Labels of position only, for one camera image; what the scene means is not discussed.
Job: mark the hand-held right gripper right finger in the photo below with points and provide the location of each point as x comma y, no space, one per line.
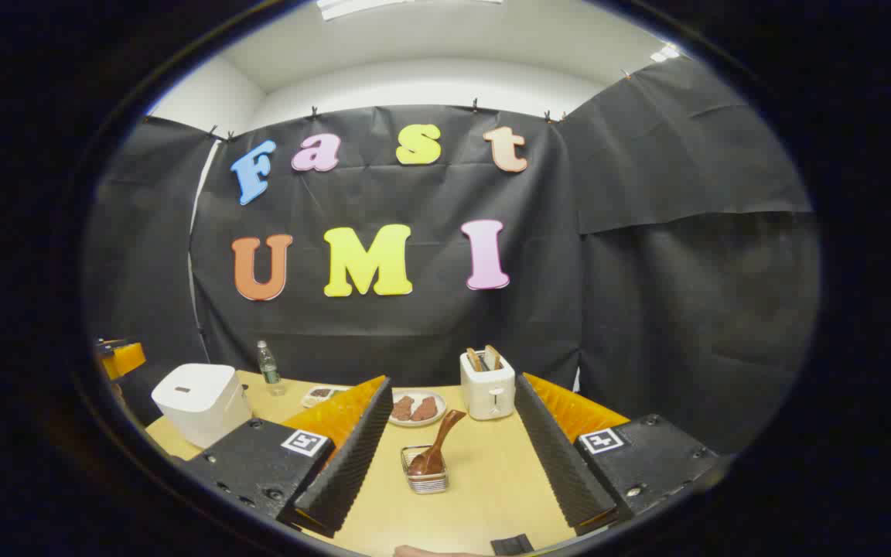
558,456

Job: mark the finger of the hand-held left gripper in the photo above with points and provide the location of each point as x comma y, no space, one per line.
127,361

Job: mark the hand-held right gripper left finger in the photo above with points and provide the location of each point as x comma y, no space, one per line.
353,456

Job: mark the white rice cooker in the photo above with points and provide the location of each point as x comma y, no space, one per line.
198,402

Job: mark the brown wooden spoon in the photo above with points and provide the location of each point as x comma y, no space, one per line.
442,441

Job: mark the white divided condiment tray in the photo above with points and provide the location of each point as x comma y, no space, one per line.
320,396

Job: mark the brown meat piece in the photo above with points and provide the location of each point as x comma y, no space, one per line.
402,408
425,409

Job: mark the white round plate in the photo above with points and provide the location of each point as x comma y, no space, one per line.
418,423

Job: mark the white toaster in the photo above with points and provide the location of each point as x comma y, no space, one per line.
488,394

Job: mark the clear plastic water bottle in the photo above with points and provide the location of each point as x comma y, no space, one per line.
270,373

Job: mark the toast slice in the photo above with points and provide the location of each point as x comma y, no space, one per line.
493,357
476,360

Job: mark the black backdrop cloth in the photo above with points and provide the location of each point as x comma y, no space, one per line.
646,309

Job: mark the small ceiling light panel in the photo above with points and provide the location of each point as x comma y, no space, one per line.
665,53

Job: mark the long ceiling light panel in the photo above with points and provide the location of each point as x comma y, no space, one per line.
384,6

